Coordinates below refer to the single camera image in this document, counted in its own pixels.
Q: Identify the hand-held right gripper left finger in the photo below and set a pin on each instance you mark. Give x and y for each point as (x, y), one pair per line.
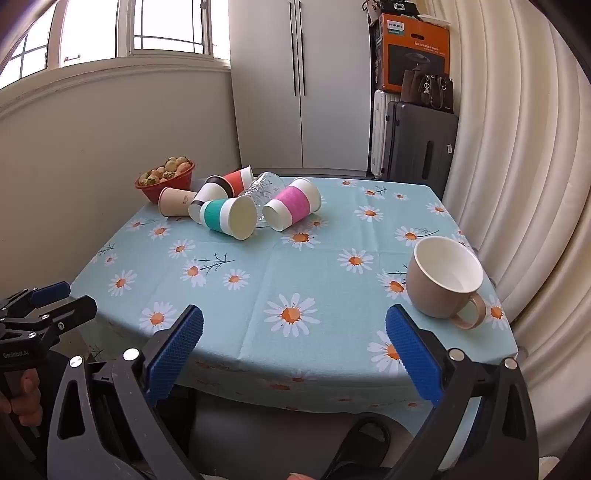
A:
(178, 350)

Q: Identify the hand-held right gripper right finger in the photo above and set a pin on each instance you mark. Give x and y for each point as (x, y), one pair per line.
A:
(413, 355)

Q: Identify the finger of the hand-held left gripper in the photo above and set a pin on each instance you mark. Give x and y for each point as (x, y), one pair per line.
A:
(51, 293)
(69, 311)

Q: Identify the teal banded paper cup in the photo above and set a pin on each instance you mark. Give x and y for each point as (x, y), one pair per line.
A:
(217, 214)

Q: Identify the plain beige paper cup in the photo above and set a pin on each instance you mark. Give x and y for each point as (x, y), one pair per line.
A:
(173, 201)

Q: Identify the black banded paper cup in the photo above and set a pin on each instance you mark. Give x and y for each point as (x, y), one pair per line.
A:
(208, 190)

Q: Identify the red paper cup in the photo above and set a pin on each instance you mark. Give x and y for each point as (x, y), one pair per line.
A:
(236, 180)

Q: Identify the clear patterned glass cup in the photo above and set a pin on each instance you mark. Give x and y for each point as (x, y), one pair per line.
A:
(265, 187)

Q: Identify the pink banded paper cup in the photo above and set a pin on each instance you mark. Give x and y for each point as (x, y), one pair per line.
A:
(292, 203)

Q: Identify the person's left hand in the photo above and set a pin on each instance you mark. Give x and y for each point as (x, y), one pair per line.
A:
(27, 399)

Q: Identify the beige ceramic mug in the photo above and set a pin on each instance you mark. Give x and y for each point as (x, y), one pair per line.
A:
(427, 288)

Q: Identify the black slipper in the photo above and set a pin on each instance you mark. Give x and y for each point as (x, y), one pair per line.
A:
(355, 443)

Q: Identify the daisy print blue tablecloth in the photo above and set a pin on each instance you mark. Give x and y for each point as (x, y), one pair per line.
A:
(277, 267)

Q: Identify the red bowl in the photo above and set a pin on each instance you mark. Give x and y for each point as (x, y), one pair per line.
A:
(161, 187)

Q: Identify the pile of small fruit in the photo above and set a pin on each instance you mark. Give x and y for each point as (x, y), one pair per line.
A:
(167, 170)

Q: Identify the dark grey suitcase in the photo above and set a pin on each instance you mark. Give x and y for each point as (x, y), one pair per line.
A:
(415, 147)

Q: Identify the cream curtain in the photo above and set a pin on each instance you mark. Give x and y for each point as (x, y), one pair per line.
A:
(521, 161)

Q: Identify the white suitcase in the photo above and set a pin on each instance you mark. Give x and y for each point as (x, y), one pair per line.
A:
(379, 134)

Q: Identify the brown handbag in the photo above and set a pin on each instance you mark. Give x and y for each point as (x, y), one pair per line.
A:
(427, 92)

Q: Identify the white framed window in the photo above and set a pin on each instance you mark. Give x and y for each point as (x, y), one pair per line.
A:
(92, 27)

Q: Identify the white cabinet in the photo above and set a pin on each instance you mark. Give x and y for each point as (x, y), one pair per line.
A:
(332, 92)

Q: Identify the orange cardboard box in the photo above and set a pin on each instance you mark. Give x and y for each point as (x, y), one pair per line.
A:
(415, 50)

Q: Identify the black bag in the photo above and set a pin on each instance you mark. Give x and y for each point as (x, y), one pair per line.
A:
(392, 7)

